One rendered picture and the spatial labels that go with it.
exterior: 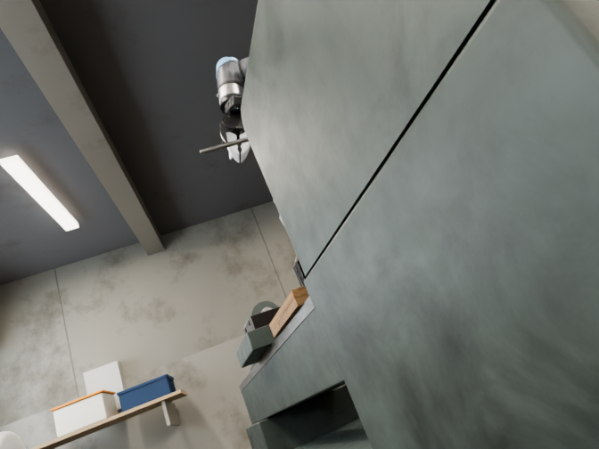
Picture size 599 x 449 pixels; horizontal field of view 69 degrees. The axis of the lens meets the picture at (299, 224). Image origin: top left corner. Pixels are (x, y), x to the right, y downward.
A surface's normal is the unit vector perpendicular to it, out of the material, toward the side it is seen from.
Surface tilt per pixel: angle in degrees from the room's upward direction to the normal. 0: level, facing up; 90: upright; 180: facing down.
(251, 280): 90
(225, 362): 90
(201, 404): 90
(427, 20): 90
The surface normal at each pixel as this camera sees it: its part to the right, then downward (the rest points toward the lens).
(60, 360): 0.08, -0.42
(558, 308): -0.90, 0.23
